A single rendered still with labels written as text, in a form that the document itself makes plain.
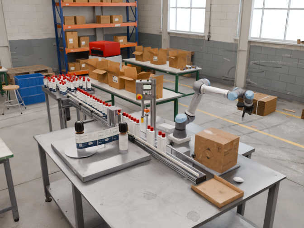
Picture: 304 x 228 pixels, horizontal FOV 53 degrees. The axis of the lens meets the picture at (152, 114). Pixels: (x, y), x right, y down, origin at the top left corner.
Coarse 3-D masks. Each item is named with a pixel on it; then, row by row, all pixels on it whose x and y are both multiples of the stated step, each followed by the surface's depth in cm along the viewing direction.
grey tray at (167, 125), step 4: (160, 120) 364; (164, 120) 369; (168, 120) 365; (156, 124) 353; (160, 124) 364; (164, 124) 364; (168, 124) 364; (172, 124) 361; (160, 128) 349; (164, 128) 344; (168, 128) 340; (172, 128) 340; (168, 132) 341; (172, 132) 342
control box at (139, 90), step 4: (136, 80) 303; (144, 80) 303; (136, 84) 297; (140, 84) 297; (136, 88) 298; (140, 88) 298; (136, 92) 300; (140, 92) 299; (136, 96) 301; (144, 96) 301; (148, 96) 301
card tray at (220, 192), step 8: (216, 176) 249; (200, 184) 242; (208, 184) 242; (216, 184) 242; (224, 184) 242; (232, 184) 236; (200, 192) 229; (208, 192) 232; (216, 192) 232; (224, 192) 232; (232, 192) 232; (240, 192) 230; (216, 200) 216; (224, 200) 222; (232, 200) 221
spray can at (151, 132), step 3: (150, 129) 290; (153, 129) 291; (150, 132) 290; (153, 132) 290; (150, 135) 291; (153, 135) 291; (150, 138) 292; (153, 138) 292; (150, 141) 293; (153, 141) 293; (150, 144) 294; (153, 144) 294
